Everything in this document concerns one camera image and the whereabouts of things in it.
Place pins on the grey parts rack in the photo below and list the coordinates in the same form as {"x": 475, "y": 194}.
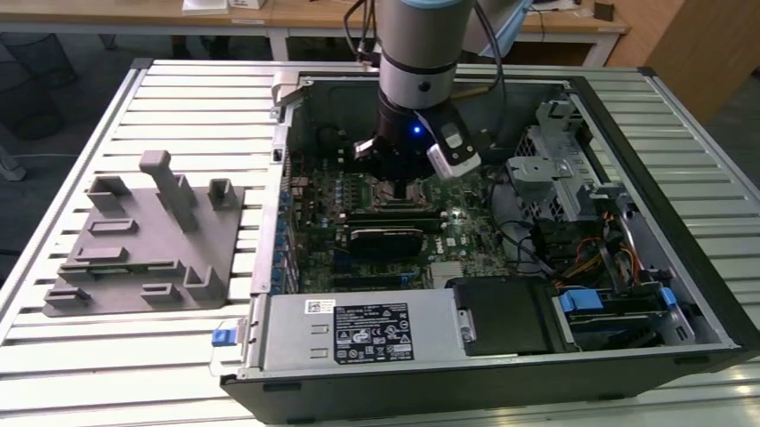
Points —
{"x": 148, "y": 240}

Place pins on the white cardboard box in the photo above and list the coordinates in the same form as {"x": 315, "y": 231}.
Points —
{"x": 204, "y": 6}

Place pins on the green motherboard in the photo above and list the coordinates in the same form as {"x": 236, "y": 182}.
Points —
{"x": 474, "y": 200}

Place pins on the wooden cabinet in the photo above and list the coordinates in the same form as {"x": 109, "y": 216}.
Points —
{"x": 699, "y": 44}

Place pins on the blue case latch tab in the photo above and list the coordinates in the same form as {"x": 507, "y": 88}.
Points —
{"x": 223, "y": 337}

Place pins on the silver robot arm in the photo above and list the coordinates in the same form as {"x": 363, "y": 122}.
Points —
{"x": 415, "y": 66}

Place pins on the CPU socket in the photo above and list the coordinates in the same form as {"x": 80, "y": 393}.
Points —
{"x": 391, "y": 207}

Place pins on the silver chipset heatsink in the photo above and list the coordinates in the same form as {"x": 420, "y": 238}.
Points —
{"x": 447, "y": 270}

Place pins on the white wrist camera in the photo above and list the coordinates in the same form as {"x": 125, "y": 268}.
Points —
{"x": 454, "y": 166}

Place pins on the wooden desk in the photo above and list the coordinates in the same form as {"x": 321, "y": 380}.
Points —
{"x": 325, "y": 13}

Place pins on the black PC case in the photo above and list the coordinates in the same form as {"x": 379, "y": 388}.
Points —
{"x": 415, "y": 391}

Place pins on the small black box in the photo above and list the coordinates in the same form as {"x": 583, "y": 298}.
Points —
{"x": 603, "y": 12}

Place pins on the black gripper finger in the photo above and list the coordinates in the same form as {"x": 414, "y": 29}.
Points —
{"x": 418, "y": 187}
{"x": 404, "y": 187}

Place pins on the black mesh waste bin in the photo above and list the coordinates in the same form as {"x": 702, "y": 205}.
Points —
{"x": 49, "y": 58}

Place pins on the black graphics card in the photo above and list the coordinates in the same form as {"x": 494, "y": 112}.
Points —
{"x": 386, "y": 244}

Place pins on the white labelled box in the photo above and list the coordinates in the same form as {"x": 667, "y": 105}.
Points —
{"x": 245, "y": 3}

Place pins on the grey metal furniture foot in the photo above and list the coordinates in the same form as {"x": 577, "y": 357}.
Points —
{"x": 12, "y": 171}

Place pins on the silver power supply unit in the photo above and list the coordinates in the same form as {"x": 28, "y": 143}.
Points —
{"x": 284, "y": 329}

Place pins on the hard disk in blue carrier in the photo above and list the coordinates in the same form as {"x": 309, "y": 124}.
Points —
{"x": 578, "y": 302}

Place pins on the black RAM slot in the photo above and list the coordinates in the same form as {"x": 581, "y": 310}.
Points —
{"x": 391, "y": 226}
{"x": 391, "y": 216}

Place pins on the green RAM stick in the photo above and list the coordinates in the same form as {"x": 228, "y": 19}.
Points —
{"x": 150, "y": 268}

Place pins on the silver drive cage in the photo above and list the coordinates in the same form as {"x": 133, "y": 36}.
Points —
{"x": 534, "y": 178}

